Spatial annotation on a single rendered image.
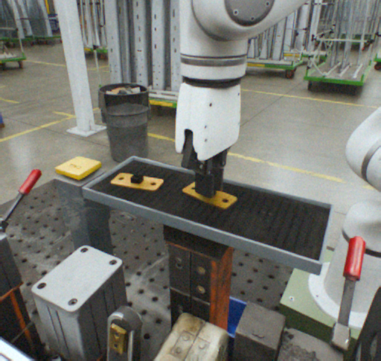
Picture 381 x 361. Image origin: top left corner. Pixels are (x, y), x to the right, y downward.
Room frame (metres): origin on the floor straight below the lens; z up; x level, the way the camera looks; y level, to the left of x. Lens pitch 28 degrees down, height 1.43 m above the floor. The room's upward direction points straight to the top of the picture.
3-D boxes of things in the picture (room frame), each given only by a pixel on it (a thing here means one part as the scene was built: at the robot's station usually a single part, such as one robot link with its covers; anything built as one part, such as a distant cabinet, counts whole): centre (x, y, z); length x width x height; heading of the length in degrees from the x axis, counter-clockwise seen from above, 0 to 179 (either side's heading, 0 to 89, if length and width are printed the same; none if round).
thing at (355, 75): (6.50, -3.00, 0.88); 1.91 x 1.00 x 1.76; 149
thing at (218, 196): (0.42, -0.03, 1.17); 0.08 x 0.04 x 0.01; 52
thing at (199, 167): (0.40, -0.01, 1.20); 0.03 x 0.03 x 0.07; 52
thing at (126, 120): (3.06, 0.65, 0.36); 0.54 x 0.50 x 0.73; 148
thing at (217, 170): (0.44, -0.04, 1.20); 0.03 x 0.03 x 0.07; 52
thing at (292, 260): (0.41, -0.02, 1.16); 0.37 x 0.14 x 0.02; 63
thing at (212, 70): (0.42, -0.03, 1.36); 0.09 x 0.08 x 0.03; 142
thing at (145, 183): (0.46, 0.09, 1.17); 0.08 x 0.04 x 0.01; 72
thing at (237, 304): (0.50, -0.08, 0.74); 0.11 x 0.10 x 0.09; 63
